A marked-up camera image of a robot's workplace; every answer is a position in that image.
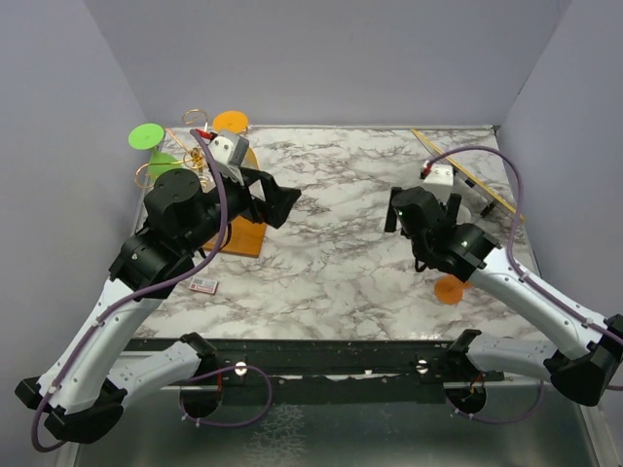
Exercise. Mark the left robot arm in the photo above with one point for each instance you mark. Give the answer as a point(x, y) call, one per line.
point(81, 397)

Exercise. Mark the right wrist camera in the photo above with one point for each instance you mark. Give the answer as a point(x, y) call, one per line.
point(439, 181)

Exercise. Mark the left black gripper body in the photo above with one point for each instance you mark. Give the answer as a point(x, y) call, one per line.
point(256, 206)

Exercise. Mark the green plastic wine glass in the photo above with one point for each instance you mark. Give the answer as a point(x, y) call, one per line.
point(149, 137)

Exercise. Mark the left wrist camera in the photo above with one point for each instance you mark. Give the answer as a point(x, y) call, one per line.
point(228, 150)

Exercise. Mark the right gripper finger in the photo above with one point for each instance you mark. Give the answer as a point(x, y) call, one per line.
point(391, 216)
point(452, 208)

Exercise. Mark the yellow plastic wine glass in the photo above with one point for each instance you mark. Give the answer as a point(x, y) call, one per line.
point(237, 122)

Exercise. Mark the gold wire glass rack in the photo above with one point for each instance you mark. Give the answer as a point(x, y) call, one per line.
point(246, 238)

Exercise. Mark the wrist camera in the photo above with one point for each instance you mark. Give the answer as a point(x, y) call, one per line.
point(439, 181)
point(228, 150)

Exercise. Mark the black metal base rail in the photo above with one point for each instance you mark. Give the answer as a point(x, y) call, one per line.
point(361, 372)

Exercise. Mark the orange plastic wine glass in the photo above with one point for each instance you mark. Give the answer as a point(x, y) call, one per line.
point(449, 289)

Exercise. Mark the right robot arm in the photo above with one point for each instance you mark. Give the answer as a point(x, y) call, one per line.
point(582, 349)

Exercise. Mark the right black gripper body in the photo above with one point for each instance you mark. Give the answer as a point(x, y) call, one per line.
point(444, 207)

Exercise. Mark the small red white box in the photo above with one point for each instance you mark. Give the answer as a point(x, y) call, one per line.
point(203, 285)

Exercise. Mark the small whiteboard on stand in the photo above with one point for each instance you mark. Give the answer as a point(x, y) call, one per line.
point(493, 199)

